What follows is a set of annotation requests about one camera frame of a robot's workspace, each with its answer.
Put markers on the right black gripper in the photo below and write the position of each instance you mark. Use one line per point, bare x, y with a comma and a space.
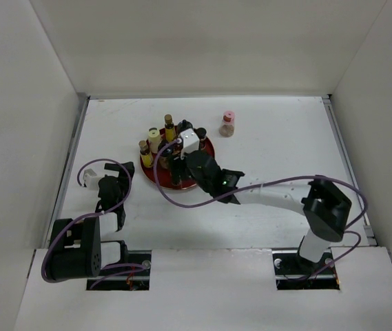
176, 163

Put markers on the red round lacquer tray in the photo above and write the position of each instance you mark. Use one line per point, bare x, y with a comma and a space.
164, 176

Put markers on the cream cap spice jar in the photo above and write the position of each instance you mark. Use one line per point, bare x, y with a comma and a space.
154, 139

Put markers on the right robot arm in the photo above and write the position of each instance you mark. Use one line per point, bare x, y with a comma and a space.
325, 207

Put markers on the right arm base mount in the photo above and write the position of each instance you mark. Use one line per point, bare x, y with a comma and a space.
295, 273

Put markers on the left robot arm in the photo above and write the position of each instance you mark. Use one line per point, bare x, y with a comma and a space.
77, 249

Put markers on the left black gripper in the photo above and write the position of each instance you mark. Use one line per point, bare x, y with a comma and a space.
123, 177

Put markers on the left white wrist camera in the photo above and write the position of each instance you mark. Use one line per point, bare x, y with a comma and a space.
91, 179

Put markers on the black cap spice bottle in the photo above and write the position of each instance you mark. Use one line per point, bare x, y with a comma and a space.
179, 180

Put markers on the yellow label brown bottle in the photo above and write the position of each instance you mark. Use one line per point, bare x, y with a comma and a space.
146, 154

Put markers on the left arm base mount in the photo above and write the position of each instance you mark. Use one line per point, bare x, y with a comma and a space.
134, 275

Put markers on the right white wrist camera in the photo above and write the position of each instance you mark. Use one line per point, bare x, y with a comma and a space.
188, 142

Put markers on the black grinder salt jar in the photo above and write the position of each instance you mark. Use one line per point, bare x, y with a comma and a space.
164, 155

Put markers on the black cap brown spice jar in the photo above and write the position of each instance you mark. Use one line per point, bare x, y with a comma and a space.
201, 134

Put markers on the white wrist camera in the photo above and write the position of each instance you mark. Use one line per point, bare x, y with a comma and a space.
91, 179
188, 142

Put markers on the pink cap spice jar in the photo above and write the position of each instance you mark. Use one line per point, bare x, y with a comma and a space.
227, 126

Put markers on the black grinder pepper jar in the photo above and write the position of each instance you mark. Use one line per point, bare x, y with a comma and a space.
183, 126

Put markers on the gold cap yellow bottle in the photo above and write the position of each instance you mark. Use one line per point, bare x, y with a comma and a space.
170, 130

